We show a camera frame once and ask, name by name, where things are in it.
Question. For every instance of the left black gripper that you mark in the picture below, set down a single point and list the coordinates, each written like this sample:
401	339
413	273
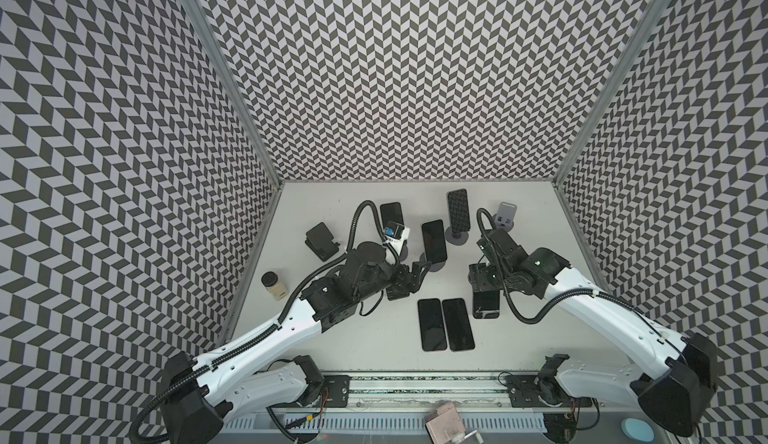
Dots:
402	284

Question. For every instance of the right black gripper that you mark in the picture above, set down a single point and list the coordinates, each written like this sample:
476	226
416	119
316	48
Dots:
484	278

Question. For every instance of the black phone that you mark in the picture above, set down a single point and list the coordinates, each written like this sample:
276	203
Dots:
391	214
431	324
434	242
486	305
457	324
458	208

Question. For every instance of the grey round phone stand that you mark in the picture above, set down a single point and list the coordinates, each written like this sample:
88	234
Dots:
505	216

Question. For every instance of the black stand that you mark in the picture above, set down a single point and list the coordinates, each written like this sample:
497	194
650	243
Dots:
321	242

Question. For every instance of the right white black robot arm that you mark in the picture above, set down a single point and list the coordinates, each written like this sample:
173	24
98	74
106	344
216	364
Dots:
535	284

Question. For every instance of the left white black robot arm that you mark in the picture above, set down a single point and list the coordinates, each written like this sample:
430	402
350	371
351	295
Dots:
199	395

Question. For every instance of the grey stand under middle phone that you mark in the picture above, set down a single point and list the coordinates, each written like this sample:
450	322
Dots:
433	267

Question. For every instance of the grey stand under phone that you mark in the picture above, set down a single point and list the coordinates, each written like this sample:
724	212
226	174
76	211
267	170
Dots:
456	238
433	267

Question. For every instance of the grey stand under back phone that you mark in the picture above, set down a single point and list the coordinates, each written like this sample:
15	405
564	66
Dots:
456	238

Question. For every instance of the pink box at front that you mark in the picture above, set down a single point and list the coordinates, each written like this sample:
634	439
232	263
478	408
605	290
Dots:
445	426

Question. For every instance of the small jar with black lid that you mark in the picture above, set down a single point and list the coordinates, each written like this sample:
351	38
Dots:
273	285

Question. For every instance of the teal round object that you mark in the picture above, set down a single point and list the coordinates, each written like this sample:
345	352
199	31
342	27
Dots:
637	430

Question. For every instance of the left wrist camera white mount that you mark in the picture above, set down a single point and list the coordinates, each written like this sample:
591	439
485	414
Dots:
396	235

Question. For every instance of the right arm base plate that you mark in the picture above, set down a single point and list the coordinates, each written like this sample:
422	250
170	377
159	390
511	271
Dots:
526	391

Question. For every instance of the aluminium front rail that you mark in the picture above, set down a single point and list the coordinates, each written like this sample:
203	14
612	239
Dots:
420	393

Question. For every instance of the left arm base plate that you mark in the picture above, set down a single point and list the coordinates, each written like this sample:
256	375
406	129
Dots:
334	392

